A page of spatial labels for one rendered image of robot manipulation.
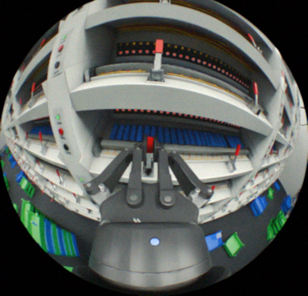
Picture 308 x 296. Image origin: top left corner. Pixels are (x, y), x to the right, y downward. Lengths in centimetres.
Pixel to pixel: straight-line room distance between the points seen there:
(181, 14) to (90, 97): 24
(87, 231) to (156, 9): 141
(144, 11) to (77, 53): 15
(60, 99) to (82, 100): 6
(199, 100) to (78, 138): 25
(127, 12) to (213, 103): 25
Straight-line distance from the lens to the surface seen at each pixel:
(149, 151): 21
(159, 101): 16
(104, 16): 26
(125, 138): 28
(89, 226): 123
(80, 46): 26
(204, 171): 30
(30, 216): 110
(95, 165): 28
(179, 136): 30
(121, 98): 16
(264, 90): 53
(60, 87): 24
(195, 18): 25
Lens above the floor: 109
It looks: 30 degrees down
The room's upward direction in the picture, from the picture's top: 6 degrees clockwise
